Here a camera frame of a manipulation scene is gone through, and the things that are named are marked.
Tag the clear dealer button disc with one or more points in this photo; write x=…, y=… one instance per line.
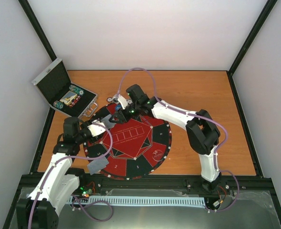
x=157, y=155

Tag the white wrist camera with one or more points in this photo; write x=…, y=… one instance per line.
x=97, y=128
x=121, y=100

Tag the light blue slotted cable duct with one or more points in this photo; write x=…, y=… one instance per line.
x=129, y=201

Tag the black frame rail front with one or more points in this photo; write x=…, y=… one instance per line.
x=189, y=184

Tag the aluminium poker chip case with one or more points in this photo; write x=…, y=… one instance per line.
x=53, y=83

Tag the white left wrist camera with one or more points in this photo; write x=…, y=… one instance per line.
x=97, y=128

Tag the poker chip row in case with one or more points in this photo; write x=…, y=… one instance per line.
x=77, y=90

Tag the red dice row in case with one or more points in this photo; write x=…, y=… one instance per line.
x=74, y=102

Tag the round red black poker mat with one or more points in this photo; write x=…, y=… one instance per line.
x=128, y=147

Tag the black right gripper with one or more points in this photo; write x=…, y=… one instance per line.
x=124, y=117

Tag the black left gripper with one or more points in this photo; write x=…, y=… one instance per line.
x=85, y=123

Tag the card box in case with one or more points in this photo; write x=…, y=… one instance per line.
x=68, y=98

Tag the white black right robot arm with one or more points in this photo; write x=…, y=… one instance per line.
x=202, y=132

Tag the dealt card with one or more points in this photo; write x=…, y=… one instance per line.
x=95, y=166

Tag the blue playing card deck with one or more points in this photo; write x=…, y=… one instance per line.
x=106, y=121

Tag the single hundred chip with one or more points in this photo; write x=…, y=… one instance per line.
x=110, y=99

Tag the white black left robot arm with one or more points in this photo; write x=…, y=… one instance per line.
x=41, y=209

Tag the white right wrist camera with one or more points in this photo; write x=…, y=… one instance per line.
x=121, y=100

